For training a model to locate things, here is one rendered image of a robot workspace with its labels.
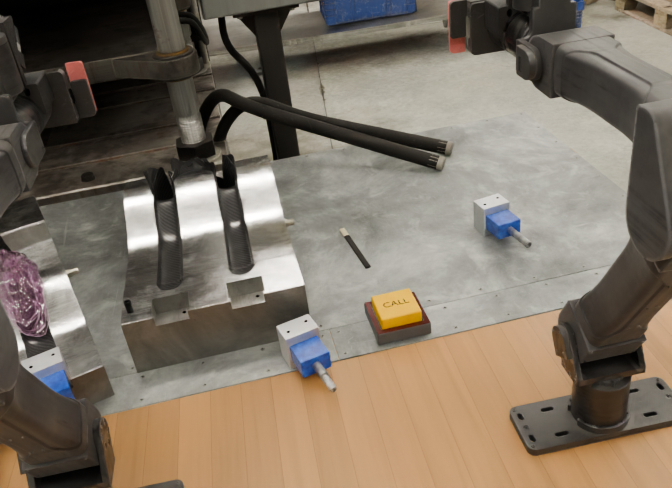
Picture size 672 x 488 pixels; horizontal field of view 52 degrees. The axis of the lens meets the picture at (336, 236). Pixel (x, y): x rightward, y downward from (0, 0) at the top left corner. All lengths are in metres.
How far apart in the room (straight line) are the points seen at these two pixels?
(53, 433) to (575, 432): 0.57
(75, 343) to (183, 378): 0.16
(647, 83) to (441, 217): 0.70
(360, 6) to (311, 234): 3.55
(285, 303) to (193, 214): 0.28
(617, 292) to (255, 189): 0.68
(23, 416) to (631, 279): 0.55
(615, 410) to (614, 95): 0.37
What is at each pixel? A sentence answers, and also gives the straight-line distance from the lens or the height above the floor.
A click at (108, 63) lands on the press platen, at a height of 1.03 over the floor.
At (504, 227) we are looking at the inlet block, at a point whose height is 0.83.
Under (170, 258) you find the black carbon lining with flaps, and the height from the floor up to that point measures 0.88.
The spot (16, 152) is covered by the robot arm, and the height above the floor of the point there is 1.22.
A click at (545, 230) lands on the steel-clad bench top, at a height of 0.80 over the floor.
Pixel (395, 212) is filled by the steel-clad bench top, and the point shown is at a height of 0.80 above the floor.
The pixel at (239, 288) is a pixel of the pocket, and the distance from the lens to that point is 1.04.
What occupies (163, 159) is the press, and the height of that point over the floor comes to 0.79.
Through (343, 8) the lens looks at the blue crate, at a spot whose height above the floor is 0.35.
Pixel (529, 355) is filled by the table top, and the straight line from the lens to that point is 1.00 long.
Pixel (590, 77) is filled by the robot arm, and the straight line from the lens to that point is 0.71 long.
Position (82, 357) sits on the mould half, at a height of 0.86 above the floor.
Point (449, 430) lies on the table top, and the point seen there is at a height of 0.80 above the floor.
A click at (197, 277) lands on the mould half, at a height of 0.89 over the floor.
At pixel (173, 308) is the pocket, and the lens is 1.05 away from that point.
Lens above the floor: 1.46
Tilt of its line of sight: 31 degrees down
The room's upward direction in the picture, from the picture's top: 8 degrees counter-clockwise
